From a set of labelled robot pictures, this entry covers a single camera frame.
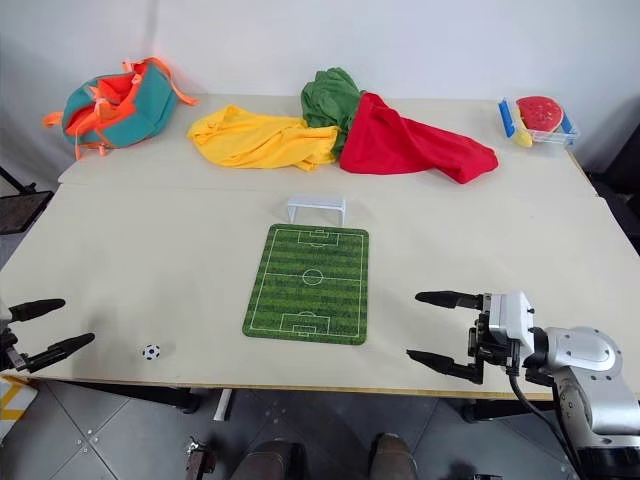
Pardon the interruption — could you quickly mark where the red cloth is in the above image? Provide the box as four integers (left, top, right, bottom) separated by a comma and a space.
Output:
338, 91, 501, 186

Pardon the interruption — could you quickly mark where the white miniature goal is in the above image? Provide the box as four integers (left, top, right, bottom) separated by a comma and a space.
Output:
286, 195, 347, 227

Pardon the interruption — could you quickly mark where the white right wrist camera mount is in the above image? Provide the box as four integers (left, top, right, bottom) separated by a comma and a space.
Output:
482, 289, 537, 357

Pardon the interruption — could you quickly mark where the red watermelon slice toy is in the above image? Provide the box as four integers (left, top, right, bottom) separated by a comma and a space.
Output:
515, 95, 566, 133

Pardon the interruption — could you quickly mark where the black stand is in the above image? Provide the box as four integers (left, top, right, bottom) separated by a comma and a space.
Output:
0, 166, 55, 236

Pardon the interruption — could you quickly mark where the green soccer field mat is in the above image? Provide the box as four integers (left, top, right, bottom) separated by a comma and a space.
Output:
241, 223, 372, 348

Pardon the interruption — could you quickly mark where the yellow striped floor marker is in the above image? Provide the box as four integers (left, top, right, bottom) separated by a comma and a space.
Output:
0, 374, 40, 444

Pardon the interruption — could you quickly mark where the brown metal fixture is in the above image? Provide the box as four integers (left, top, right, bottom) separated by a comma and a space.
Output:
183, 436, 217, 480

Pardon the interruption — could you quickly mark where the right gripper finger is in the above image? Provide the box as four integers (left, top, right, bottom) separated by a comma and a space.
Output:
415, 290, 486, 312
406, 348, 486, 386

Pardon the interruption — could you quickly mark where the white bracket under table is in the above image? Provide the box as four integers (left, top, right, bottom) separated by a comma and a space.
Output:
213, 388, 235, 422

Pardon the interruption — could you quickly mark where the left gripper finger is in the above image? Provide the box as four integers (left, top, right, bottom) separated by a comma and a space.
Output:
8, 298, 67, 322
22, 332, 96, 374

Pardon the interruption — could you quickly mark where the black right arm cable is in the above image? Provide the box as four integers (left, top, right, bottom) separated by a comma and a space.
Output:
503, 365, 589, 480

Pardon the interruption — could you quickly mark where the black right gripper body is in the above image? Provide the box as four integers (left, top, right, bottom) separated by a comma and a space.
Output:
467, 310, 525, 376

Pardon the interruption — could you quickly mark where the yellow cloth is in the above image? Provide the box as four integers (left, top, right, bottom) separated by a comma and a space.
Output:
186, 103, 343, 173

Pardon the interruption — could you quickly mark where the dark rounded shape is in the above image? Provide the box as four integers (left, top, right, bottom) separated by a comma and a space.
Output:
230, 438, 307, 480
368, 432, 420, 480

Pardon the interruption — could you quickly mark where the dark equipment beside table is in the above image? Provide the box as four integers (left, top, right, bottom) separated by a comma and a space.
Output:
582, 97, 640, 231

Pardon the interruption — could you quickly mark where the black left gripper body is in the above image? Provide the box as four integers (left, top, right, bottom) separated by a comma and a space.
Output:
0, 322, 29, 374

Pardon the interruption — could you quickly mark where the teal and orange backpack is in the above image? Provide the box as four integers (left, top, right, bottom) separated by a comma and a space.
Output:
41, 56, 199, 160

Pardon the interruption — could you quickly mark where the clear plastic box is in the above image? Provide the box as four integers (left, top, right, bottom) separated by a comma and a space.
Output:
497, 96, 582, 148

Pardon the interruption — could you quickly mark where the green cloth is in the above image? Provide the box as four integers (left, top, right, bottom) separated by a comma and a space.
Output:
300, 68, 368, 158

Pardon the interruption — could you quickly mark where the black table frame bar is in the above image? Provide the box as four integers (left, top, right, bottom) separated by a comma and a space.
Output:
460, 398, 557, 425

